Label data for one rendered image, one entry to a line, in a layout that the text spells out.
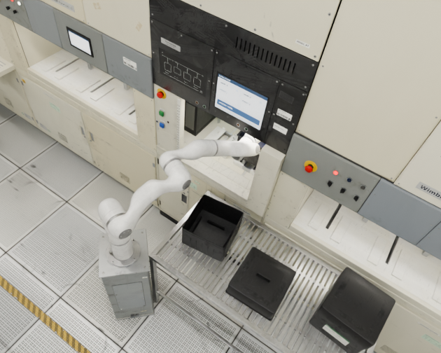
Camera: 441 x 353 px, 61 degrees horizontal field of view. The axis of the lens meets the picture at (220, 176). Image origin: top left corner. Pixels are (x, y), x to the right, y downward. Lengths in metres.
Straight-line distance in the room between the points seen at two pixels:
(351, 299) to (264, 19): 1.39
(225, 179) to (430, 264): 1.33
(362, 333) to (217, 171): 1.27
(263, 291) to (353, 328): 0.48
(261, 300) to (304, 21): 1.37
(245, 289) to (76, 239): 1.65
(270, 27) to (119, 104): 1.64
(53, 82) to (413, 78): 2.56
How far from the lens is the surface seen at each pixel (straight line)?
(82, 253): 3.22
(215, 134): 2.69
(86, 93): 3.11
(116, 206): 1.97
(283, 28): 1.61
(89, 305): 3.04
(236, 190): 2.42
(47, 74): 3.36
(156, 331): 2.92
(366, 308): 2.11
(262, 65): 1.74
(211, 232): 2.35
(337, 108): 1.69
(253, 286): 2.13
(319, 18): 1.54
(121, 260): 2.27
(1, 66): 3.63
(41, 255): 3.30
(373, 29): 1.50
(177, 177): 1.86
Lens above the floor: 2.80
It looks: 51 degrees down
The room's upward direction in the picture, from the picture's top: 9 degrees clockwise
